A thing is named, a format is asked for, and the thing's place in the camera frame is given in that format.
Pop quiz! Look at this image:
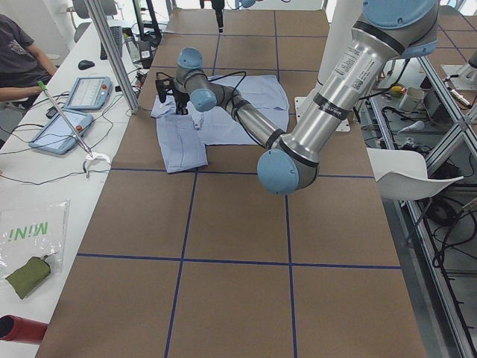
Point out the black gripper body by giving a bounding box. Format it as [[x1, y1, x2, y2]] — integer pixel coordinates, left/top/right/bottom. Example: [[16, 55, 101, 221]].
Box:
[[174, 91, 189, 109], [211, 0, 225, 10]]

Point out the light blue striped shirt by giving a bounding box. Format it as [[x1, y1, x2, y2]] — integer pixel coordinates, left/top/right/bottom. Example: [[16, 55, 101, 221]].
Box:
[[151, 75, 289, 173]]

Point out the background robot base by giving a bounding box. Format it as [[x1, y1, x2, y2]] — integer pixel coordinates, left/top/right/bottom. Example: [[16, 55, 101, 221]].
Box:
[[441, 52, 476, 92]]

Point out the far blue teach pendant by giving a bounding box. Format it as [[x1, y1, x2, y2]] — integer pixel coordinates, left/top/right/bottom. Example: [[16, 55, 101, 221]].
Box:
[[65, 77, 112, 111]]

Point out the blue teach pendant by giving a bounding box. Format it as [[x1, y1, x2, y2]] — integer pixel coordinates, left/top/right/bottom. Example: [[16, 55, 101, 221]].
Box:
[[28, 110, 93, 155], [65, 77, 112, 111]]

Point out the black keyboard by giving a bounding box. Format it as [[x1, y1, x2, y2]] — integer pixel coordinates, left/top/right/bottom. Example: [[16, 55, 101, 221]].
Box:
[[99, 25, 124, 60]]

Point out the white hook piece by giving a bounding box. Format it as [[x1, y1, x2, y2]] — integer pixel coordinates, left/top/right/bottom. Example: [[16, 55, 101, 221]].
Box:
[[82, 151, 111, 178]]

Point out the black computer mouse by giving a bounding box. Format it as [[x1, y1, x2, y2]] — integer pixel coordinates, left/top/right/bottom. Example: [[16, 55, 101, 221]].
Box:
[[78, 60, 95, 71]]

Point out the near blue teach pendant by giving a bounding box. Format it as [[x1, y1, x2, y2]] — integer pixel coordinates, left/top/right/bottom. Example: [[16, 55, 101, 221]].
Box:
[[28, 110, 93, 155]]

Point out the thin metal rod tool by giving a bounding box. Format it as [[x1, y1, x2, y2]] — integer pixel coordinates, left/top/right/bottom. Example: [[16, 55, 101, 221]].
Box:
[[37, 81, 92, 157]]

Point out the seated person grey shirt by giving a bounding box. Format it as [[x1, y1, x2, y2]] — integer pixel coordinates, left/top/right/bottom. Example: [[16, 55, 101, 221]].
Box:
[[1, 15, 57, 109]]

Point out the clear plastic bag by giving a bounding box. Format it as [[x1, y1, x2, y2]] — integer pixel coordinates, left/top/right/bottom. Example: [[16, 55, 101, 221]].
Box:
[[1, 199, 70, 286]]

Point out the olive green pouch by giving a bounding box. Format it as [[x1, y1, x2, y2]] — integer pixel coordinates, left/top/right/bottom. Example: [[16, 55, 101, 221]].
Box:
[[6, 256, 51, 299]]

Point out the red cylinder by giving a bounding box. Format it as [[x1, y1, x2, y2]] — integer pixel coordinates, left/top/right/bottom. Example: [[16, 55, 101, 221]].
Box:
[[1, 315, 48, 345]]

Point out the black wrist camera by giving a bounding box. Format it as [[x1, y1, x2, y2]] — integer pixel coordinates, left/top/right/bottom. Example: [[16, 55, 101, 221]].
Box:
[[155, 77, 174, 104]]

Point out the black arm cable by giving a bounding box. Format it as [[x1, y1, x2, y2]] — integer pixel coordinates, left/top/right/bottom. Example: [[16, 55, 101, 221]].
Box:
[[154, 70, 269, 146]]

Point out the aluminium frame post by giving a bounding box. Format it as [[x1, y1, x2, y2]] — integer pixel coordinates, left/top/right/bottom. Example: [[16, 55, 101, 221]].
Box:
[[85, 0, 139, 114]]

